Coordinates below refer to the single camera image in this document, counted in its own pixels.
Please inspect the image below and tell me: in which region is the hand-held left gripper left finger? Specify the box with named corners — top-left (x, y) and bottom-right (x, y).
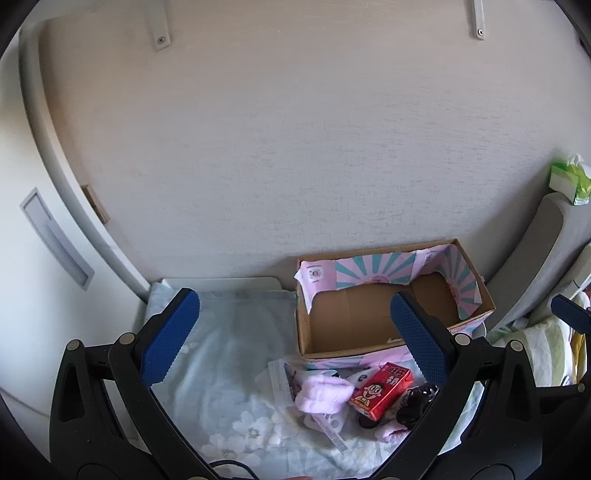
top-left (48, 287), bottom-right (218, 480)

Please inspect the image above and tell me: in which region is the white cabinet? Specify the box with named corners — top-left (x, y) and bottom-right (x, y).
top-left (0, 25), bottom-right (153, 416)

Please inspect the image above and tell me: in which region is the dark hair claw clip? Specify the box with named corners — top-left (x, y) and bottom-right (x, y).
top-left (394, 384), bottom-right (439, 428)

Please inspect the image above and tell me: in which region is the black cable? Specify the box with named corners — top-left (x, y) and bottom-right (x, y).
top-left (208, 459), bottom-right (264, 480)

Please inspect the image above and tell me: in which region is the pink fluffy sock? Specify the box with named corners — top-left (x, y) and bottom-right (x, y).
top-left (295, 373), bottom-right (355, 415)
top-left (378, 424), bottom-right (409, 445)

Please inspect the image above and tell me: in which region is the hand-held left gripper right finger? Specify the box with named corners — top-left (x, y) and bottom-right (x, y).
top-left (369, 291), bottom-right (544, 480)

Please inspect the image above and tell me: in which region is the pink teal printed cardboard box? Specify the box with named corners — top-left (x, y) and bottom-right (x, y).
top-left (294, 237), bottom-right (496, 370)

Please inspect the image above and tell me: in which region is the clear plastic zip bag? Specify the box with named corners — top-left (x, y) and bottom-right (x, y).
top-left (305, 411), bottom-right (354, 457)

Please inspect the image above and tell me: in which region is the green tissue pack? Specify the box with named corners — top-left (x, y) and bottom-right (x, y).
top-left (549, 154), bottom-right (591, 206)

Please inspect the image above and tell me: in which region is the red drink carton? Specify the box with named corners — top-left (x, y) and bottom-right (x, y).
top-left (348, 362), bottom-right (415, 422)

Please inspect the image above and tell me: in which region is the green striped bedding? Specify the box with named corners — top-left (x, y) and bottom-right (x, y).
top-left (489, 291), bottom-right (591, 388)

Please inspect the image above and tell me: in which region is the grey recessed cabinet handle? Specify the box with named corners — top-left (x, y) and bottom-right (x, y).
top-left (19, 187), bottom-right (95, 291)

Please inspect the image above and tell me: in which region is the light blue floral cloth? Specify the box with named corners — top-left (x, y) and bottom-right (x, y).
top-left (143, 281), bottom-right (485, 480)

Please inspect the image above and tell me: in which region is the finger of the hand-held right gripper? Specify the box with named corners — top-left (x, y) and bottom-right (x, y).
top-left (551, 294), bottom-right (591, 334)
top-left (538, 382), bottom-right (588, 411)

